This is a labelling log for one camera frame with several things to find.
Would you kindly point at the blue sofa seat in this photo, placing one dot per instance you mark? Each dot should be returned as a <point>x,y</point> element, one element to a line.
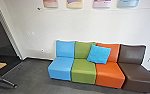
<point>61,66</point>

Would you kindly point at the green sofa seat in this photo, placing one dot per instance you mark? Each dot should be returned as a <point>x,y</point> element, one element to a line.
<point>83,71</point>

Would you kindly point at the dark open doorway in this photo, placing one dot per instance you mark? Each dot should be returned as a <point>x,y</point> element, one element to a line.
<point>1,36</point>

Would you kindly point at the blue square cushion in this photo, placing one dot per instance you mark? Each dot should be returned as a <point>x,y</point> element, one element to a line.
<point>99,54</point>

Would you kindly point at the brown sofa seat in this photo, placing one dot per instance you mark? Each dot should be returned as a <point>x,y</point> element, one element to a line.
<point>137,75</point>

